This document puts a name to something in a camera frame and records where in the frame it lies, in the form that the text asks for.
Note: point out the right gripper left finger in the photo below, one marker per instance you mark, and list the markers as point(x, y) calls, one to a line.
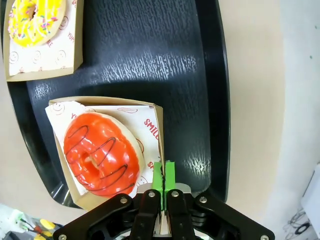
point(150, 200)

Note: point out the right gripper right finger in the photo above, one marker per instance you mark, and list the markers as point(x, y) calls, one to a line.
point(176, 200)

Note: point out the brown cardboard box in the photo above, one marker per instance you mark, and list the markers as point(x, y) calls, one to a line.
point(160, 120)
point(78, 37)

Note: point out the red glazed donut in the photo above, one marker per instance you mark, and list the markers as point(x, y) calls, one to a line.
point(105, 132)

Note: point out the white printed liner paper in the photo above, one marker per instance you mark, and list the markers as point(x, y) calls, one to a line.
point(140, 117)
point(37, 62)

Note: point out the yellow sprinkled donut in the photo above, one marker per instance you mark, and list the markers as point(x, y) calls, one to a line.
point(45, 22)

